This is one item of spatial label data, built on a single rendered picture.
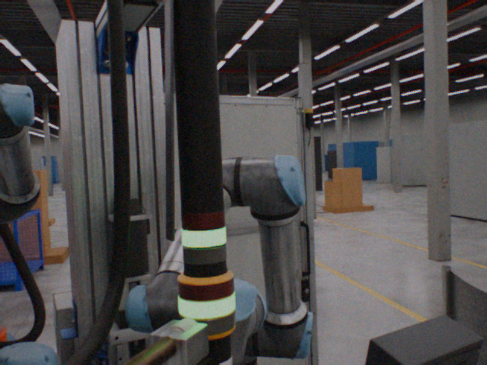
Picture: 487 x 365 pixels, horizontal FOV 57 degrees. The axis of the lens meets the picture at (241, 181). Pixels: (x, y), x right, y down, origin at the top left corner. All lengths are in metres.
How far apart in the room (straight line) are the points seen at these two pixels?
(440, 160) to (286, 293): 6.18
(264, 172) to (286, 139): 1.62
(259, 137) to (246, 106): 0.18
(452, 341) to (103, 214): 0.89
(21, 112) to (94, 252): 0.48
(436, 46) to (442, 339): 6.37
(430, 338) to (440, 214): 6.13
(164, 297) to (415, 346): 0.59
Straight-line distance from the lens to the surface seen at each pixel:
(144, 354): 0.30
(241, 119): 2.44
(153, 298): 0.74
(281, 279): 1.09
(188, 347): 0.32
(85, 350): 0.26
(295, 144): 2.63
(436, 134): 7.15
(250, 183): 0.98
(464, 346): 1.17
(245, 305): 0.60
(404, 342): 1.11
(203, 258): 0.34
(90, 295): 1.26
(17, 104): 0.89
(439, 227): 7.25
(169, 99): 0.34
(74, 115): 1.22
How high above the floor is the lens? 1.67
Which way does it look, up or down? 3 degrees down
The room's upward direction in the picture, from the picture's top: 2 degrees counter-clockwise
